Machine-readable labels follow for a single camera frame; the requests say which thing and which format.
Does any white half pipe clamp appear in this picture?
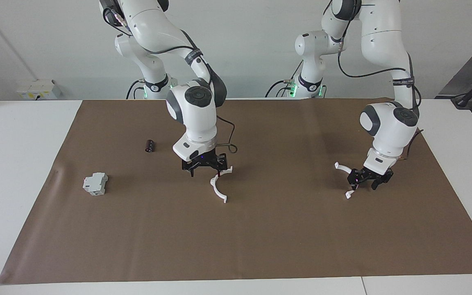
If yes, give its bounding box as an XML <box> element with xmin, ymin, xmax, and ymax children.
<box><xmin>334</xmin><ymin>162</ymin><xmax>362</xmax><ymax>200</ymax></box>
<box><xmin>210</xmin><ymin>166</ymin><xmax>234</xmax><ymax>204</ymax></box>

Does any brown paper table mat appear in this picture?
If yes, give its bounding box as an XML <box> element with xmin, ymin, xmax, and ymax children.
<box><xmin>0</xmin><ymin>98</ymin><xmax>472</xmax><ymax>285</ymax></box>

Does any white circuit breaker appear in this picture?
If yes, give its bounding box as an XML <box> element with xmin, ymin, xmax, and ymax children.
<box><xmin>82</xmin><ymin>172</ymin><xmax>109</xmax><ymax>197</ymax></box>

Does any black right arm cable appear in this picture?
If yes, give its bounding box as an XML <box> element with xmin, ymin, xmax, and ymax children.
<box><xmin>103</xmin><ymin>7</ymin><xmax>237</xmax><ymax>154</ymax></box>

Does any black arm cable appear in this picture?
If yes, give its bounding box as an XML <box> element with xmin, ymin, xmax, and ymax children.
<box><xmin>336</xmin><ymin>25</ymin><xmax>424</xmax><ymax>160</ymax></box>
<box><xmin>103</xmin><ymin>7</ymin><xmax>237</xmax><ymax>154</ymax></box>

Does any black base cable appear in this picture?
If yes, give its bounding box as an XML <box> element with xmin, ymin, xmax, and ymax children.
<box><xmin>126</xmin><ymin>79</ymin><xmax>144</xmax><ymax>100</ymax></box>
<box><xmin>265</xmin><ymin>61</ymin><xmax>302</xmax><ymax>98</ymax></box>

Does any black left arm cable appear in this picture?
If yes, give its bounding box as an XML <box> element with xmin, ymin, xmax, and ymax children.
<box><xmin>336</xmin><ymin>25</ymin><xmax>424</xmax><ymax>160</ymax></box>

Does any white wall socket box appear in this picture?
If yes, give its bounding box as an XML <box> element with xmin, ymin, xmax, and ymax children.
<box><xmin>16</xmin><ymin>79</ymin><xmax>62</xmax><ymax>100</ymax></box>

